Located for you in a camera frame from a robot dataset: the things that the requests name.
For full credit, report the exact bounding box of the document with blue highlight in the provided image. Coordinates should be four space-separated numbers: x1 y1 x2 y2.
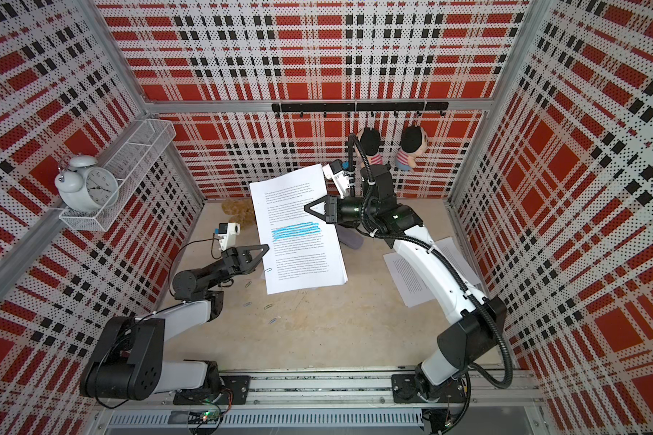
250 164 348 295

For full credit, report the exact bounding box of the black hook rail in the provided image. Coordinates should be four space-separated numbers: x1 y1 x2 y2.
271 101 450 116

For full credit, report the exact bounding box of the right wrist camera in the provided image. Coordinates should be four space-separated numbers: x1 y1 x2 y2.
322 159 356 199

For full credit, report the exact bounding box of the white wire mesh shelf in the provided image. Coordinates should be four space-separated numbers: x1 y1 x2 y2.
59 119 175 232

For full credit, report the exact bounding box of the grey glasses case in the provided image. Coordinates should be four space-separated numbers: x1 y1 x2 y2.
337 227 364 250

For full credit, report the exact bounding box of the doll with blue trousers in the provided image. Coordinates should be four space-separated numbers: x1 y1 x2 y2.
395 126 428 171

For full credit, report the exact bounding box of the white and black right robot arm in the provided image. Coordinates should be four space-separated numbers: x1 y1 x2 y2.
304 159 513 401

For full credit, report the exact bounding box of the doll with pink striped shirt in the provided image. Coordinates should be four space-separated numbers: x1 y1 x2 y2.
357 127 384 165

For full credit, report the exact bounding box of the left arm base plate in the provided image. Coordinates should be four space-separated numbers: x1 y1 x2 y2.
172 375 251 406

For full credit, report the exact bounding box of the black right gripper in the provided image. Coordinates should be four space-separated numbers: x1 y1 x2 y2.
307 195 378 225

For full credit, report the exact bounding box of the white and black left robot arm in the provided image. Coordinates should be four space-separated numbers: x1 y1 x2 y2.
79 245 270 403

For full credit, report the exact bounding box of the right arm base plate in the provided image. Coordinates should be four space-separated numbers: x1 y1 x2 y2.
391 373 466 404

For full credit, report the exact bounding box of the aluminium front rail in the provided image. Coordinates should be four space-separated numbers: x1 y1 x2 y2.
86 367 554 434

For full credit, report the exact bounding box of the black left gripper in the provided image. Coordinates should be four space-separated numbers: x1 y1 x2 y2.
203 245 270 291

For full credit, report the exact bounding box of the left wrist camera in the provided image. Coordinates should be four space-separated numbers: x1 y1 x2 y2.
214 222 241 252

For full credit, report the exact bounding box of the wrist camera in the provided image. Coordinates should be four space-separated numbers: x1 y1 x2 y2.
214 222 241 252
322 159 356 199

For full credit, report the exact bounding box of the green circuit board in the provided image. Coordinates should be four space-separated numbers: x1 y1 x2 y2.
168 411 222 427

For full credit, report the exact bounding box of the brown teddy bear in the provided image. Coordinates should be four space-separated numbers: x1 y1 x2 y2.
221 199 256 228

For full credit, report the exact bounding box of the document with yellow highlight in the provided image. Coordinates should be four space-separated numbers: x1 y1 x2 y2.
383 236 482 309

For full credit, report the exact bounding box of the white alarm clock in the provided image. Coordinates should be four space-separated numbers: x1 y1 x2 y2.
54 155 120 213

